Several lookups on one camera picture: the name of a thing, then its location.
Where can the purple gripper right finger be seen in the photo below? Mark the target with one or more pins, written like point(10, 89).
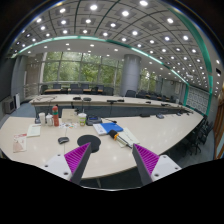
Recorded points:
point(151, 166)

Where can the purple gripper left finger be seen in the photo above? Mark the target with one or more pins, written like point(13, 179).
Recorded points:
point(71, 165)

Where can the black computer mouse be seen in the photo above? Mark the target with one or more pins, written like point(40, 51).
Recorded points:
point(62, 140)

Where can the round black mouse pad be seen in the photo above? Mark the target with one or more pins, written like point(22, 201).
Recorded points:
point(93, 140)

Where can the white open notebook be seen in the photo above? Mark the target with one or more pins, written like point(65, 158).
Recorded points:
point(127, 135)

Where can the grey desk telephone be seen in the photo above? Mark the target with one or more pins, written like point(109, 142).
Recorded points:
point(93, 120)

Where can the orange black tool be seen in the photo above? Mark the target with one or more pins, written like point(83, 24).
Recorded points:
point(113, 134)

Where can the white paper cup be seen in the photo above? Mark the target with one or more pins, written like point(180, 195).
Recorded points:
point(82, 119)

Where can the blue folder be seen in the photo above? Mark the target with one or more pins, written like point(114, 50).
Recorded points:
point(111, 126)

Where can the white jar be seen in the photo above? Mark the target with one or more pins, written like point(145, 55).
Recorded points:
point(49, 119)

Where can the white paper sheet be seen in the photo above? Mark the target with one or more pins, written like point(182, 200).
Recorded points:
point(34, 130)

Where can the red bottle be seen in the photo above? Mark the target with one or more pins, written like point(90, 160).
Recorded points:
point(55, 115)

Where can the long rear conference table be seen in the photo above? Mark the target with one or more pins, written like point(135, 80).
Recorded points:
point(106, 106)

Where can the white plastic container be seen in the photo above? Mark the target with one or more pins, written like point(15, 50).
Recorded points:
point(42, 118)

